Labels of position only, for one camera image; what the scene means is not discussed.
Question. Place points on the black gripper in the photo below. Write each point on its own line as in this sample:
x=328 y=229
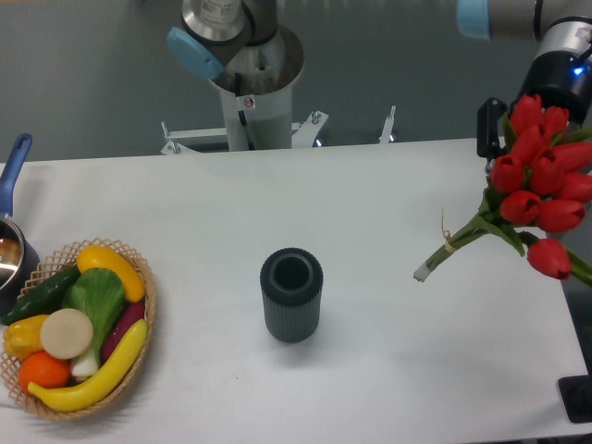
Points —
x=559 y=78

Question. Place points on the red tulip bouquet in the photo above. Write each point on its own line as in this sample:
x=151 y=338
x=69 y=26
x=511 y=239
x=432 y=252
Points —
x=534 y=191

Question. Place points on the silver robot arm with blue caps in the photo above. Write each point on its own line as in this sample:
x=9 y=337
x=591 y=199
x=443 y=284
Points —
x=211 y=33

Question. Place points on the black device at table edge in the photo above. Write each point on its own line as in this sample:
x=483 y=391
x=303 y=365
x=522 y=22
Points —
x=576 y=396

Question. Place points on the purple sweet potato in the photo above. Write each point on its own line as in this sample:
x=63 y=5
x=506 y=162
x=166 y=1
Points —
x=128 y=317

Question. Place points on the green bok choy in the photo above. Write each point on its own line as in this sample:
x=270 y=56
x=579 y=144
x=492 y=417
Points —
x=99 y=294

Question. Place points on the woven wicker basket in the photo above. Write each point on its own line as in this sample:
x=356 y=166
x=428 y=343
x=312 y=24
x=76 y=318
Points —
x=54 y=263

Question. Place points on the yellow banana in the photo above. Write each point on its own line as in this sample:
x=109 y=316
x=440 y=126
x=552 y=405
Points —
x=103 y=382

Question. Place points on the beige round disc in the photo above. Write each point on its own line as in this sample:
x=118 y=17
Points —
x=66 y=333

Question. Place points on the green cucumber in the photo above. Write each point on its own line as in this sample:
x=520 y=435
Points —
x=44 y=298

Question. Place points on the orange fruit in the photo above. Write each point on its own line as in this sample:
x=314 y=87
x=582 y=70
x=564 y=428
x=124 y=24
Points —
x=44 y=370

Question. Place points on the yellow bell pepper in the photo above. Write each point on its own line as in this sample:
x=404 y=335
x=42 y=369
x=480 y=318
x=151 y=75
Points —
x=23 y=338

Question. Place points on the white metal base frame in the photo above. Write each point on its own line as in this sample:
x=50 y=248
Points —
x=194 y=136

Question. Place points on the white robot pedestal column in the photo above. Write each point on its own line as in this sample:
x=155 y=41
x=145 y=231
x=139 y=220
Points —
x=255 y=91

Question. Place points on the blue handled saucepan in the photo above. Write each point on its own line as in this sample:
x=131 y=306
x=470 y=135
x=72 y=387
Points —
x=18 y=258

